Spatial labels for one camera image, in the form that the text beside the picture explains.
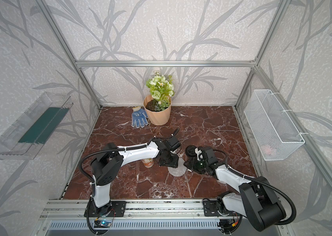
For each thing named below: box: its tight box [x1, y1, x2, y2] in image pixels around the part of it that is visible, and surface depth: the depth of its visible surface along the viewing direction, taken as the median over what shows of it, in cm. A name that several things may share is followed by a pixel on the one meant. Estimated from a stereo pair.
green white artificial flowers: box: [145, 70, 175, 112], surface depth 96 cm
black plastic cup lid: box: [185, 145, 197, 158], surface depth 95 cm
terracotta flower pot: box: [142, 94, 172, 126], surface depth 101 cm
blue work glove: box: [131, 106, 149, 129], surface depth 114 cm
